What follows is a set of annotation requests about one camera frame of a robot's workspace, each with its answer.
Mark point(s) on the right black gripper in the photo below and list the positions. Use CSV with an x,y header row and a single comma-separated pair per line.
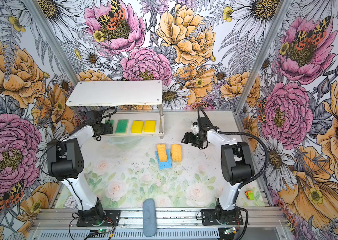
x,y
188,137

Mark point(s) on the grey oval pad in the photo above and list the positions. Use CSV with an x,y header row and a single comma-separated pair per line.
x,y
149,218

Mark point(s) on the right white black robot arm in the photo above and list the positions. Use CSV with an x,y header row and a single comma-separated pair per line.
x,y
236,166

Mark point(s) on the blue cellulose sponge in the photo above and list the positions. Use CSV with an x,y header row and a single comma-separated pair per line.
x,y
164,165

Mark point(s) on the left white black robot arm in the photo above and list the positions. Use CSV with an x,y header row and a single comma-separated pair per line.
x,y
65,162

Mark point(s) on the white two-tier metal shelf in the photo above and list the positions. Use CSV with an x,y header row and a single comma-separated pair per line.
x,y
93,95

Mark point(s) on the green circuit board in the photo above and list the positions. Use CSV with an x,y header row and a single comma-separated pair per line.
x,y
100,233

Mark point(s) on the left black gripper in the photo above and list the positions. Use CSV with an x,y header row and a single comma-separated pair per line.
x,y
108,129

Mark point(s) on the small green yellow object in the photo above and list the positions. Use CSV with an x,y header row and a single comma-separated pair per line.
x,y
250,195

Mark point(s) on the orange cellulose sponge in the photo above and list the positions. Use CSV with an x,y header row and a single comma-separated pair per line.
x,y
162,153

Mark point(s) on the small white alarm clock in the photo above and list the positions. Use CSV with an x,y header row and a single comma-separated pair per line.
x,y
70,203

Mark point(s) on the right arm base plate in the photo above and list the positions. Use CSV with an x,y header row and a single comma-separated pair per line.
x,y
218,217

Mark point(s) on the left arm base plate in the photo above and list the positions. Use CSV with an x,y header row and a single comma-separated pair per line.
x,y
108,218

